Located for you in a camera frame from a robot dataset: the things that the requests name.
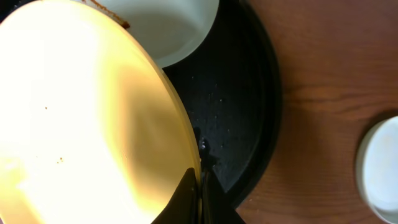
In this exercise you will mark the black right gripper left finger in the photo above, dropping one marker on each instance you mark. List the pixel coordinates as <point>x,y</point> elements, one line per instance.
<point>182,208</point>

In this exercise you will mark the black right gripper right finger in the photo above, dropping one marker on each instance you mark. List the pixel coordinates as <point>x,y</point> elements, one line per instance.
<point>216,209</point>

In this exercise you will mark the yellow plate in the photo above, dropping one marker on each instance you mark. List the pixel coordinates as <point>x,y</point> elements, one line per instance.
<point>92,130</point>

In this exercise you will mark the round black tray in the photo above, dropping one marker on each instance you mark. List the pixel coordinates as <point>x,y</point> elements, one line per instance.
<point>229,85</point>

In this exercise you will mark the light green plate with stain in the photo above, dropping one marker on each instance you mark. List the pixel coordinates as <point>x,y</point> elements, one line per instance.
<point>168,30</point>

